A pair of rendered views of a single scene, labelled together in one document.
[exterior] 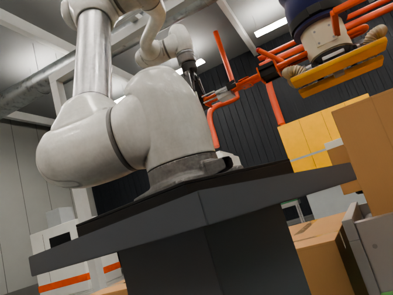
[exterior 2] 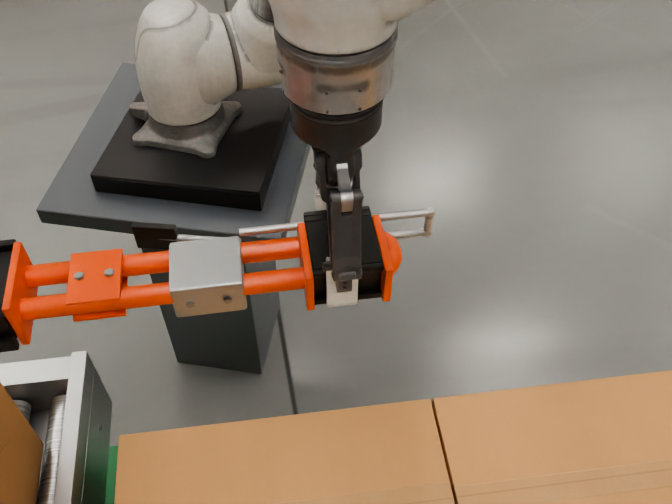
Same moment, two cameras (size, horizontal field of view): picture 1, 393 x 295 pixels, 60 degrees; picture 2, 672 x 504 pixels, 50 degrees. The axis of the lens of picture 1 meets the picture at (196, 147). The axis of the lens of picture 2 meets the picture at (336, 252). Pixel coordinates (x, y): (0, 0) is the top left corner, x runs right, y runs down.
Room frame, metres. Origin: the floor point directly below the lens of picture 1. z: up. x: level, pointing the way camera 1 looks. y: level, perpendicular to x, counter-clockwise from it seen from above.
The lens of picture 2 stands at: (1.91, -0.32, 1.80)
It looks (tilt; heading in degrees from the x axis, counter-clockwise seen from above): 50 degrees down; 149
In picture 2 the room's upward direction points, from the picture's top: straight up
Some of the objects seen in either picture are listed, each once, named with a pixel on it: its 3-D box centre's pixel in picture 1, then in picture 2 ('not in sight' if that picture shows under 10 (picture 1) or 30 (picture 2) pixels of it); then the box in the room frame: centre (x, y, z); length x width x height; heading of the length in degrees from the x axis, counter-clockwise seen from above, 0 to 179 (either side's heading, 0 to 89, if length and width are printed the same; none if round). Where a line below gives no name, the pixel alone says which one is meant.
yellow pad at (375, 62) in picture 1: (338, 75); not in sight; (1.37, -0.66, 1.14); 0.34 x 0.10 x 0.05; 67
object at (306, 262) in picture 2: (200, 104); (343, 262); (1.52, -0.07, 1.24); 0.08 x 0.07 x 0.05; 67
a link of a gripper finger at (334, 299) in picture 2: not in sight; (342, 281); (1.55, -0.09, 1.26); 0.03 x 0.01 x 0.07; 66
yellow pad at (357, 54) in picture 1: (335, 61); not in sight; (1.20, -0.59, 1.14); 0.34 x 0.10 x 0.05; 67
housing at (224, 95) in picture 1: (225, 93); (208, 276); (1.47, -0.20, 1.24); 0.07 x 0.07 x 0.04; 67
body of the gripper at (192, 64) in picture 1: (190, 72); (336, 130); (1.51, -0.08, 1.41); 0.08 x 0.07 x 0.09; 156
